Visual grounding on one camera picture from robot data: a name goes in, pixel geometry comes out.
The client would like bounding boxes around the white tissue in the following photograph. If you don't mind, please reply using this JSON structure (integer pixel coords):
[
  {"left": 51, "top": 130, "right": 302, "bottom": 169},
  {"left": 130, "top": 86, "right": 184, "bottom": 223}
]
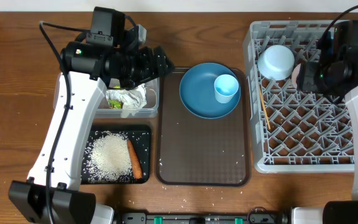
[{"left": 106, "top": 84, "right": 147, "bottom": 118}]

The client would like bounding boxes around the green white wrapper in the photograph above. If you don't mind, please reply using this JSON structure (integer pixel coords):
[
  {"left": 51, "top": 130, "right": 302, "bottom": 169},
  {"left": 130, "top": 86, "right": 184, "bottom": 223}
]
[{"left": 108, "top": 100, "right": 122, "bottom": 110}]

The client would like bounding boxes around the pink cup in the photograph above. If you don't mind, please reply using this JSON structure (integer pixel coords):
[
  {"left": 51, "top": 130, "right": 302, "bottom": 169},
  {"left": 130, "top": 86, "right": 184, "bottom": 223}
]
[{"left": 291, "top": 64, "right": 301, "bottom": 89}]

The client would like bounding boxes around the light blue cup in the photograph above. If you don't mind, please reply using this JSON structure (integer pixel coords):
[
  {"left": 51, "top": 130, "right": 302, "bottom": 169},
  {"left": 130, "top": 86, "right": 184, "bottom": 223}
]
[{"left": 214, "top": 74, "right": 239, "bottom": 103}]

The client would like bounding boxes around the light blue bowl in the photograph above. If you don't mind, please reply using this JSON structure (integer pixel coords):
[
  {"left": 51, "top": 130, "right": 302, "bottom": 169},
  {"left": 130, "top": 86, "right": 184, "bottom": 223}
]
[{"left": 257, "top": 45, "right": 295, "bottom": 80}]

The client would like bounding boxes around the wooden chopstick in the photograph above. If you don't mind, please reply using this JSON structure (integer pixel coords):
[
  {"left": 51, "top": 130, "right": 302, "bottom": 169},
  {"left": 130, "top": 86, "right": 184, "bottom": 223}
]
[{"left": 259, "top": 86, "right": 271, "bottom": 131}]

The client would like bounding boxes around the white rice heap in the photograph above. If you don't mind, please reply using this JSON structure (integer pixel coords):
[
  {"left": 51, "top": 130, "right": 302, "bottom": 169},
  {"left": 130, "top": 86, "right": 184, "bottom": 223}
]
[{"left": 81, "top": 131, "right": 132, "bottom": 184}]

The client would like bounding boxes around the orange carrot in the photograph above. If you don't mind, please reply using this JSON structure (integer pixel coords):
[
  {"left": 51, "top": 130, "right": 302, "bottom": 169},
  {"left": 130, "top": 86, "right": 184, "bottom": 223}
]
[{"left": 127, "top": 140, "right": 143, "bottom": 179}]

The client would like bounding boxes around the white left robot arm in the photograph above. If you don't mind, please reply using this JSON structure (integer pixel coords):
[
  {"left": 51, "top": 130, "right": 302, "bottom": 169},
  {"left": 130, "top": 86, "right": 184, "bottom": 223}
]
[{"left": 8, "top": 7, "right": 174, "bottom": 223}]

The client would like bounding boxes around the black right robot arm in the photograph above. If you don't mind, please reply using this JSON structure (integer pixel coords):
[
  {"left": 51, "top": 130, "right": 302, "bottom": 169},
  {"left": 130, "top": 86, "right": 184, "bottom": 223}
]
[{"left": 292, "top": 20, "right": 358, "bottom": 223}]

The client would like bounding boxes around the black waste tray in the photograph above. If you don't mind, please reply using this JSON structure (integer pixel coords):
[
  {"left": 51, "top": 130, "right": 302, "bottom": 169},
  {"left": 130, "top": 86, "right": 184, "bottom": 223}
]
[{"left": 81, "top": 124, "right": 151, "bottom": 184}]

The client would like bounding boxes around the grey dishwasher rack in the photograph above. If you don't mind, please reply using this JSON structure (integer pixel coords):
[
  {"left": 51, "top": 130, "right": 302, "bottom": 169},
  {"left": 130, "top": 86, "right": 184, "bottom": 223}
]
[{"left": 243, "top": 21, "right": 354, "bottom": 174}]

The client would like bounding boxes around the dark blue plate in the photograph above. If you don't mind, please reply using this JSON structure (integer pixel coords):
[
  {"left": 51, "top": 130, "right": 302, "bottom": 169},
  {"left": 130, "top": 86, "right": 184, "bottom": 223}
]
[{"left": 179, "top": 63, "right": 241, "bottom": 119}]

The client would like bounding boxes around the clear plastic bin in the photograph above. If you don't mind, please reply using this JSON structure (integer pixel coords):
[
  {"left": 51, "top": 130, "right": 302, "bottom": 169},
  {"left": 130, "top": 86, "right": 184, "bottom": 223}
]
[{"left": 68, "top": 72, "right": 159, "bottom": 119}]

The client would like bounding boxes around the brown serving tray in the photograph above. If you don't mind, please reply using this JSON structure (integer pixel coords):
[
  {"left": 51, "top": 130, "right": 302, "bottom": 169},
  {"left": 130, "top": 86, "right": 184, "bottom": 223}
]
[{"left": 155, "top": 68, "right": 251, "bottom": 187}]

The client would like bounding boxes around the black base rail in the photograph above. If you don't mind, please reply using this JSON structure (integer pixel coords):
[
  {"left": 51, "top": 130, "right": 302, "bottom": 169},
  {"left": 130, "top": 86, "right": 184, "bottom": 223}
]
[{"left": 112, "top": 207, "right": 292, "bottom": 224}]

